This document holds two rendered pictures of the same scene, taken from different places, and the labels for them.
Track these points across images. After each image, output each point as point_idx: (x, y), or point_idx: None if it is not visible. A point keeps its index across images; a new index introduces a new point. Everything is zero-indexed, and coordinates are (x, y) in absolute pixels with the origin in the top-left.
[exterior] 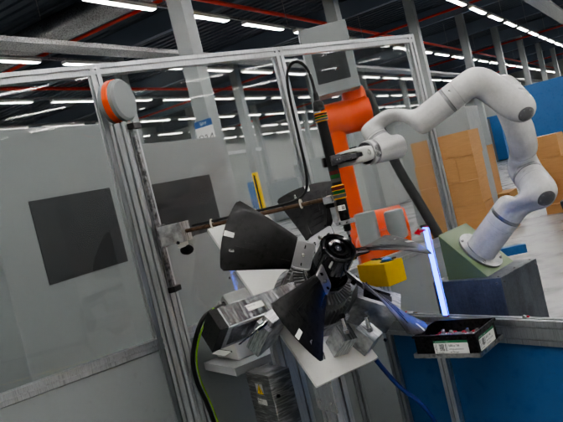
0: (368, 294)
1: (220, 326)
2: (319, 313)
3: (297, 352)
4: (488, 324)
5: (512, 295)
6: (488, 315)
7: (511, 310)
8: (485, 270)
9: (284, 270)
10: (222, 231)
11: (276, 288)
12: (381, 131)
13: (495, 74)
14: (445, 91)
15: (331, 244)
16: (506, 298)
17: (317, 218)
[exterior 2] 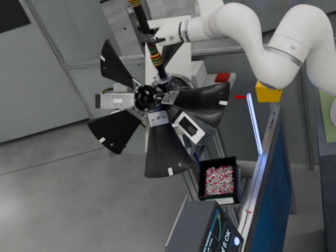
0: (182, 123)
1: (96, 106)
2: (126, 130)
3: (147, 128)
4: (222, 195)
5: (335, 169)
6: (261, 180)
7: (327, 177)
8: (332, 136)
9: (173, 69)
10: (152, 25)
11: (134, 94)
12: (199, 15)
13: (243, 28)
14: (210, 18)
15: (142, 93)
16: (322, 169)
17: (163, 60)
